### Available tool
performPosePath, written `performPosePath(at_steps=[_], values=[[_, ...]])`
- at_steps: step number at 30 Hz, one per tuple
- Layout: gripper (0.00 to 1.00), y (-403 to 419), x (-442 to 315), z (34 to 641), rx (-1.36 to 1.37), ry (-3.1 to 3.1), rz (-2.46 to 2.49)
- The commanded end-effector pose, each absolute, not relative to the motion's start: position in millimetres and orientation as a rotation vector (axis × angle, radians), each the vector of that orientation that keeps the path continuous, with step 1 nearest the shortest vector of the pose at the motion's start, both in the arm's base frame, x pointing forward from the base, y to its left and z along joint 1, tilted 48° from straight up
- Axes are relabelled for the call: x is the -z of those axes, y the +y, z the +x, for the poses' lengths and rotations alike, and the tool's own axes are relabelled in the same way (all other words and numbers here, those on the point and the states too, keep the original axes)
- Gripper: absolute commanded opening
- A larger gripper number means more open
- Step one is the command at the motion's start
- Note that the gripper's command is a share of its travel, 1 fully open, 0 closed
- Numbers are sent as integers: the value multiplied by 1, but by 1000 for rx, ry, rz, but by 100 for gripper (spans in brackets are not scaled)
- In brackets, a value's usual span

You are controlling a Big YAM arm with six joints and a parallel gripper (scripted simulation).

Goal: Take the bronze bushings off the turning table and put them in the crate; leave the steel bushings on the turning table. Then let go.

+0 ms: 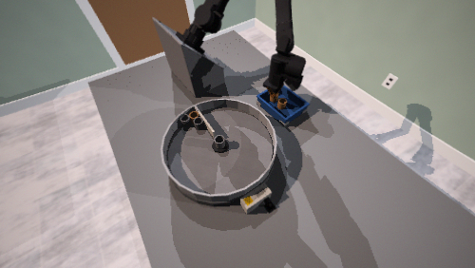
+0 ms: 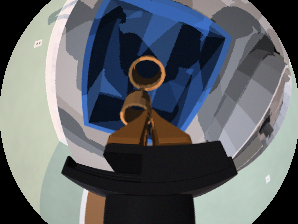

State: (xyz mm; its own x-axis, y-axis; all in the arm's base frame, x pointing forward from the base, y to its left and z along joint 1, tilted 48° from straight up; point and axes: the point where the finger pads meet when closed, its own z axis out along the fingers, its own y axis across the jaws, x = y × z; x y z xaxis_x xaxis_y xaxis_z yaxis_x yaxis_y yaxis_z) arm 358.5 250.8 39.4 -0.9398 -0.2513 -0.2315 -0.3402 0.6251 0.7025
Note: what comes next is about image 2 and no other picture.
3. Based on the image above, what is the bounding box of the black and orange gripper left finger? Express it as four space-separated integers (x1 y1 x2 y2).
106 110 148 146

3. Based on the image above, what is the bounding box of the bronze bushing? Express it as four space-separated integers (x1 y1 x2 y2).
120 90 152 124
128 55 165 91

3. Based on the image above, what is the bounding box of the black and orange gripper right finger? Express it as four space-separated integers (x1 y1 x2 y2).
151 109 193 146

